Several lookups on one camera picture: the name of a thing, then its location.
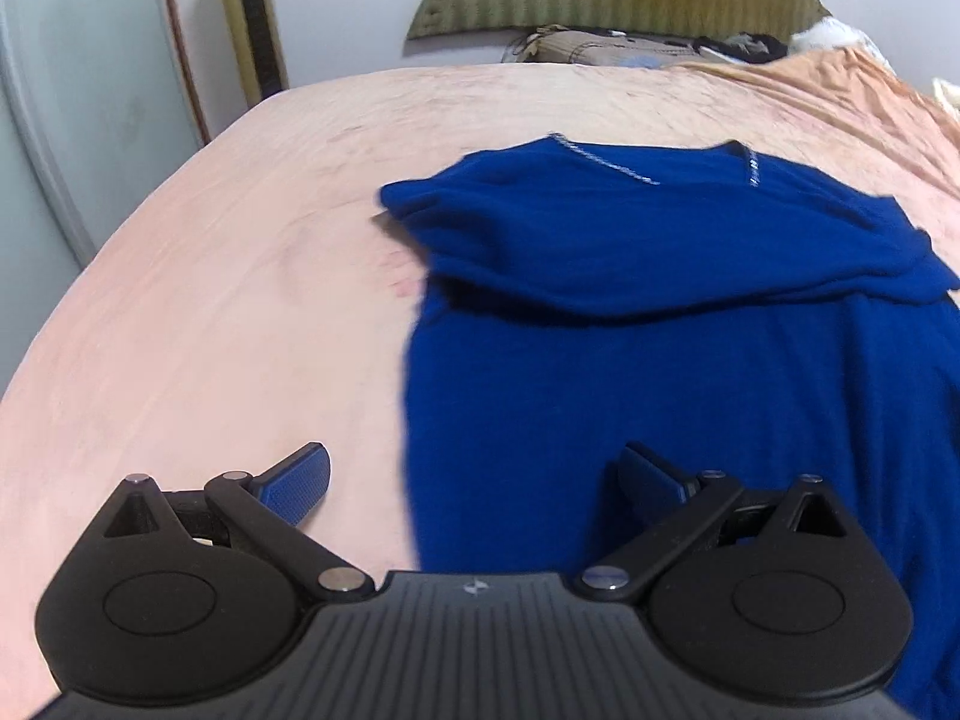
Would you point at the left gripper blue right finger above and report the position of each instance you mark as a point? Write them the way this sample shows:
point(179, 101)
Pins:
point(650, 487)

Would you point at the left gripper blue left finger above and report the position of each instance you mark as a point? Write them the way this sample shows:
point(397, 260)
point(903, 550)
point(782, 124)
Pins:
point(294, 487)

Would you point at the blue beaded knit sweater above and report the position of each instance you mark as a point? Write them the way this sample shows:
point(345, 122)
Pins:
point(724, 308)

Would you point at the black clothing item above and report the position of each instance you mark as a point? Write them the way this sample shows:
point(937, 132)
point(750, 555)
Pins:
point(745, 47)

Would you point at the pink floral bed sheet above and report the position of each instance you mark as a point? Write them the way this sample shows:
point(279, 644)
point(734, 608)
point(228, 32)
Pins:
point(257, 300)

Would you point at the orange peach blanket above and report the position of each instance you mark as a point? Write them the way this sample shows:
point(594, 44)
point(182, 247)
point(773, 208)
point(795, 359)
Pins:
point(839, 108)

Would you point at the frosted glass wardrobe door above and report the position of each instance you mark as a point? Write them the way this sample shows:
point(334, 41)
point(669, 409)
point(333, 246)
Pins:
point(94, 118)

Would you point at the beige brown pillow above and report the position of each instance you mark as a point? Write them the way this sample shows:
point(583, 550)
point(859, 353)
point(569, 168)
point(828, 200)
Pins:
point(556, 44)

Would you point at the gold tower fan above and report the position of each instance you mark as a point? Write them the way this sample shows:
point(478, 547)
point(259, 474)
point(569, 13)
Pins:
point(254, 35)

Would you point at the white crumpled cloth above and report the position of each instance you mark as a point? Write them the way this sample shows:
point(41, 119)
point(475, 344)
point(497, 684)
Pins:
point(828, 34)

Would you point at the cream crumpled cloth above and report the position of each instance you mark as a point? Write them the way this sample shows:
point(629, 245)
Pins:
point(947, 94)

